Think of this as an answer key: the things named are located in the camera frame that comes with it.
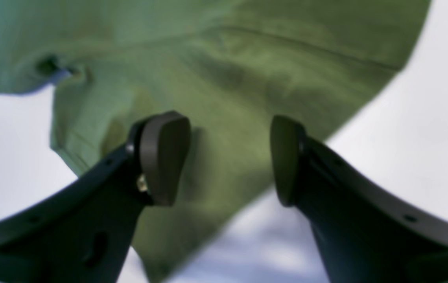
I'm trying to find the olive green T-shirt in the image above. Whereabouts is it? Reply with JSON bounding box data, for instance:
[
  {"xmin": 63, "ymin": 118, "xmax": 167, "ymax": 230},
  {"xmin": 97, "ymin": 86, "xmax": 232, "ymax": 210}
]
[{"xmin": 0, "ymin": 0, "xmax": 430, "ymax": 283}]

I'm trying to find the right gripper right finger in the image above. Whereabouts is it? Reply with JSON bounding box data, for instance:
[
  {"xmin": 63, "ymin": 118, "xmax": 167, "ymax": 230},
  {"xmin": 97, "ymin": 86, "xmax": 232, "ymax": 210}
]
[{"xmin": 269, "ymin": 115, "xmax": 448, "ymax": 283}]

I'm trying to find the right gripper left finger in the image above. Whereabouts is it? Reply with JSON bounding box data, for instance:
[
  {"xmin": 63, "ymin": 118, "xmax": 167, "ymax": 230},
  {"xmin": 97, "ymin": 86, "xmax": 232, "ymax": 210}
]
[{"xmin": 0, "ymin": 111, "xmax": 191, "ymax": 283}]

